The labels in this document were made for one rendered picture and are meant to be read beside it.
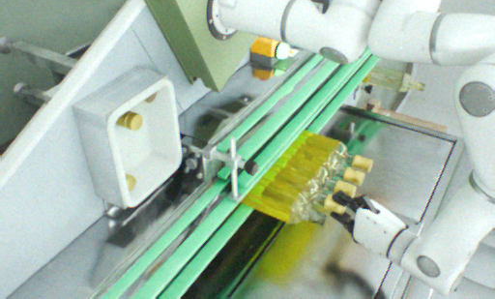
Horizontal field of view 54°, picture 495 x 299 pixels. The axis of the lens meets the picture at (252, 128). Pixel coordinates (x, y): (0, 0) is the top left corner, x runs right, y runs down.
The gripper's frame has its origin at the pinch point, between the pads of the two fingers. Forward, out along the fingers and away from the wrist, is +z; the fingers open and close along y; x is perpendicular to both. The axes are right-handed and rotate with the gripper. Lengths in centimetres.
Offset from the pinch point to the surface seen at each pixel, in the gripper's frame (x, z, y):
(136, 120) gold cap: 34, 26, 27
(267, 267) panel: 17.3, 6.5, -12.5
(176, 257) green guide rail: 38.0, 10.7, 4.3
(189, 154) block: 22.8, 25.7, 13.1
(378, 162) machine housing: -37.4, 13.6, -15.9
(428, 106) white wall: -524, 223, -310
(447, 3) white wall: -540, 238, -161
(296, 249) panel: 8.3, 5.6, -12.5
